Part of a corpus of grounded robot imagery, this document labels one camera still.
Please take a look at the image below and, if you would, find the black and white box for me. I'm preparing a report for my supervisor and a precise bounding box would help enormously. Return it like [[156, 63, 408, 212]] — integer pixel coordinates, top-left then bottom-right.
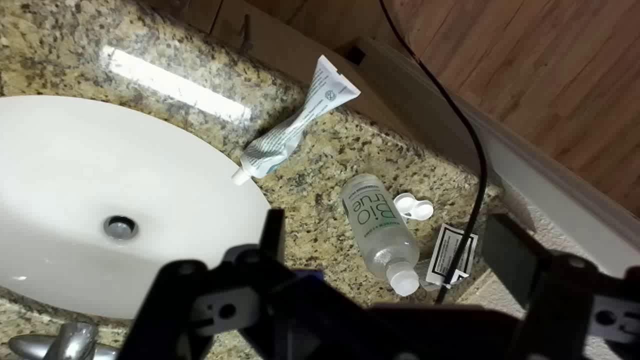
[[423, 222, 482, 289]]

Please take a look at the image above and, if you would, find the white oval sink basin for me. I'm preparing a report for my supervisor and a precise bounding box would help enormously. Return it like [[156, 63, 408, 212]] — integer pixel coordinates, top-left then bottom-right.
[[0, 94, 271, 323]]

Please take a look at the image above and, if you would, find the clear lens solution bottle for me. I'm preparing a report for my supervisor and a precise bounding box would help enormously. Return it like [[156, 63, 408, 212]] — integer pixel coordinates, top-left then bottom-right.
[[337, 174, 423, 297]]

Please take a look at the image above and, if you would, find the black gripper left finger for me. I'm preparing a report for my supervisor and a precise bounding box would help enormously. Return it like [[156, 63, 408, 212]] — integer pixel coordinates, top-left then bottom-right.
[[118, 206, 362, 360]]

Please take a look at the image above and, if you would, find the white contact lens case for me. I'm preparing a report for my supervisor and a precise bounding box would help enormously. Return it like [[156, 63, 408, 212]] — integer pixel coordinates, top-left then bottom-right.
[[391, 192, 436, 223]]

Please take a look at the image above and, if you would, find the white toothpaste tube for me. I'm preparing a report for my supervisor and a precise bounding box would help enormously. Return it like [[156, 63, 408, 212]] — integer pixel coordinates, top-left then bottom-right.
[[229, 54, 362, 187]]

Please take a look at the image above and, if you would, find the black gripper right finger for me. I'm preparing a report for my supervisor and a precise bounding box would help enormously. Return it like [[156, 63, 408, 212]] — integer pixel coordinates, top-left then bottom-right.
[[479, 214, 640, 360]]

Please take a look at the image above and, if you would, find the thin black hanging cable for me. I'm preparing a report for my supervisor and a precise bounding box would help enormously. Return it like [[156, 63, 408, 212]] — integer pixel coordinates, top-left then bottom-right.
[[377, 0, 489, 305]]

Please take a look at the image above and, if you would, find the chrome sink faucet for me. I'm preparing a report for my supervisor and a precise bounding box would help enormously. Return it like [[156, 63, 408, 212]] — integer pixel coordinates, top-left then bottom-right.
[[5, 320, 119, 360]]

